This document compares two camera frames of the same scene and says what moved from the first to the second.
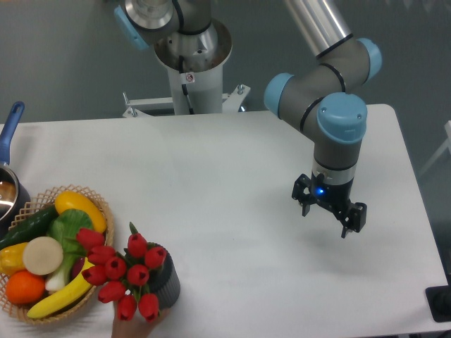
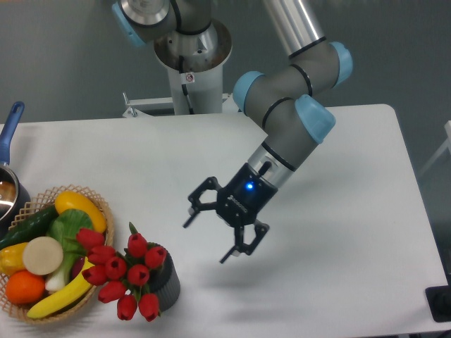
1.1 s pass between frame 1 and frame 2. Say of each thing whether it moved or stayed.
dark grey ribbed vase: stayed
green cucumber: stayed
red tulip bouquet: stayed
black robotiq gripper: moved
